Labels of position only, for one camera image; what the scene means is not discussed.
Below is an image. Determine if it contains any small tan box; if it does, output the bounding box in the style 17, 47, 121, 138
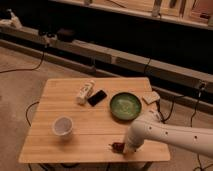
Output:
143, 91, 160, 104

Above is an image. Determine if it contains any white bottle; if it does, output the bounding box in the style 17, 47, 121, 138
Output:
76, 80, 95, 105

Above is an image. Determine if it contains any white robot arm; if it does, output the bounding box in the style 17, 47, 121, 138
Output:
124, 110, 213, 158

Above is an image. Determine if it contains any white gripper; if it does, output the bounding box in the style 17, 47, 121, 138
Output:
123, 135, 144, 154

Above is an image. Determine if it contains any green plate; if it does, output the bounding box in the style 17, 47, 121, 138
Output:
109, 92, 142, 121

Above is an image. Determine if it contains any black smartphone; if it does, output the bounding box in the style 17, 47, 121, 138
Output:
88, 90, 107, 106

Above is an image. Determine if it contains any wooden table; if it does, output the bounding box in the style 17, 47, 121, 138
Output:
19, 77, 170, 163

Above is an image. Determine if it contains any white figure on ledge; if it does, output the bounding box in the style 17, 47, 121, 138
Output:
0, 9, 22, 29

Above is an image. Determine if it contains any black object on ledge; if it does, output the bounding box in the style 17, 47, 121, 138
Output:
57, 28, 75, 42

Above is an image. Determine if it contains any black cable on floor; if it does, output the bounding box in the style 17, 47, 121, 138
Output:
0, 49, 46, 75

